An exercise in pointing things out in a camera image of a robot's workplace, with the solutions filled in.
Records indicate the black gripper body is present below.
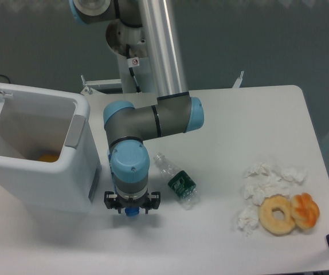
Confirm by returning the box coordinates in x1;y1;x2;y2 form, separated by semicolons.
118;193;147;210

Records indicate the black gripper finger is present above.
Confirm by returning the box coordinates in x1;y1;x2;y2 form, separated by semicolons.
143;191;161;214
103;191;122;214

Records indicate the blue label plastic bottle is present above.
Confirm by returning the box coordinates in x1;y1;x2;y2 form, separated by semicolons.
124;207;140;217

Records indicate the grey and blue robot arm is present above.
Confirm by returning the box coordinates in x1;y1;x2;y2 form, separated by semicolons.
70;1;204;216

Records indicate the green label plastic bottle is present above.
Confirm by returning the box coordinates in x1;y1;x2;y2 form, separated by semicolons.
154;153;200;210

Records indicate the orange item inside bin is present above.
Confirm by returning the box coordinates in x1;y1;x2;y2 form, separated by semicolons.
37;154;59;163

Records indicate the white trash bin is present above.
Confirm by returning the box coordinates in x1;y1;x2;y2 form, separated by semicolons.
0;83;101;213

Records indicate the crumpled white tissue lower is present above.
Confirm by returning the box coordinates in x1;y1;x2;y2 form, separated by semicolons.
237;205;259;236

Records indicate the crumpled white tissue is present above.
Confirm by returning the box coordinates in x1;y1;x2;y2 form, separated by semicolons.
242;162;308;206
237;205;259;236

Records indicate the crumpled white tissue upper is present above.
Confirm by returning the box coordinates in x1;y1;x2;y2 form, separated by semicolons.
242;162;308;206

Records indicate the orange glazed bread roll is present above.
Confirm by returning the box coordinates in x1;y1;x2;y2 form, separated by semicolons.
291;192;320;230

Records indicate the black cable on pedestal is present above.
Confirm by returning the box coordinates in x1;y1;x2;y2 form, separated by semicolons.
126;44;142;93

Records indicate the white metal base frame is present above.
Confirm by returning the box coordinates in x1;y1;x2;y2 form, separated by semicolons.
80;70;245;95

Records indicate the plain ring doughnut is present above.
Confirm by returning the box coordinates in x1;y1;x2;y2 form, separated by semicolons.
258;195;296;235

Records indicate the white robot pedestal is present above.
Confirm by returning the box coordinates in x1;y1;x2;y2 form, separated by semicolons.
106;19;155;93

